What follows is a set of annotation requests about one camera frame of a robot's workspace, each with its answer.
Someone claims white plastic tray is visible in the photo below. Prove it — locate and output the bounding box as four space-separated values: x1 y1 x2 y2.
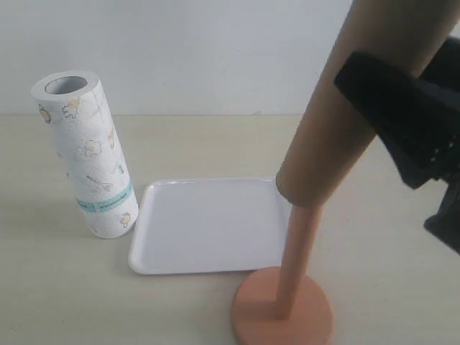
129 177 290 275

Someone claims printed paper towel roll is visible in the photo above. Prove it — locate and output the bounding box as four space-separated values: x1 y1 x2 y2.
31 70 139 239

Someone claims brown cardboard tube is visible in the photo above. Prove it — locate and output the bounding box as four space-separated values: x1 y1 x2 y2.
276 0 459 208

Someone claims terracotta paper towel holder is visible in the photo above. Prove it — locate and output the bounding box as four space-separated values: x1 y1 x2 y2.
231 206 334 344

